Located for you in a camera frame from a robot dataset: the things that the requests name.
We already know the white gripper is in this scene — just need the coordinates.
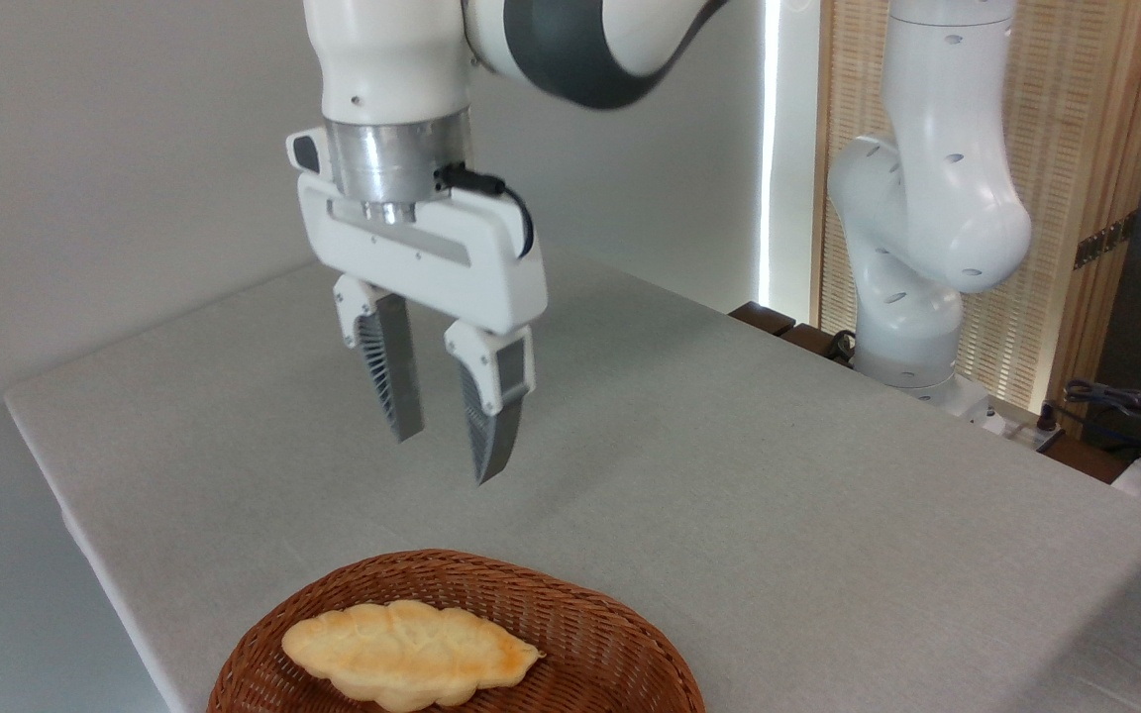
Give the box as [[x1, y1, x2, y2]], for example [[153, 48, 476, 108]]
[[285, 126, 550, 487]]

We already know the golden croissant bread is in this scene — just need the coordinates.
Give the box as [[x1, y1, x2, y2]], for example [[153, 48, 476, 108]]
[[280, 599, 545, 713]]

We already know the brown wicker basket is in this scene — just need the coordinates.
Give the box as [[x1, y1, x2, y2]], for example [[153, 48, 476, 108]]
[[207, 550, 708, 713]]

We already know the grey tablecloth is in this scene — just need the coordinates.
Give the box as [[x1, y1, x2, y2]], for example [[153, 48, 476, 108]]
[[4, 248, 1141, 713]]

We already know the dark brown wooden bench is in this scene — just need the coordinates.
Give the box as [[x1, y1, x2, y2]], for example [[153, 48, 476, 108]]
[[728, 301, 857, 369]]

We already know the vertical white light strip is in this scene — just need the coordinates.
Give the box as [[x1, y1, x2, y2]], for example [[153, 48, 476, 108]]
[[758, 0, 785, 313]]

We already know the metal screen hinge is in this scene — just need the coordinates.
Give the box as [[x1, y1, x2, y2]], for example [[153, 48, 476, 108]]
[[1073, 210, 1139, 270]]

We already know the wooden slatted folding screen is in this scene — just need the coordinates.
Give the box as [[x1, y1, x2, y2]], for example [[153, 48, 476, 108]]
[[811, 0, 1141, 439]]

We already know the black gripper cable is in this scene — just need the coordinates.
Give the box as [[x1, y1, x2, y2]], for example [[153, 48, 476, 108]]
[[434, 163, 536, 260]]

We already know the bundle of dark cables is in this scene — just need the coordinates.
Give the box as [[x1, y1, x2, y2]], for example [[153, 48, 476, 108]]
[[1063, 378, 1141, 458]]

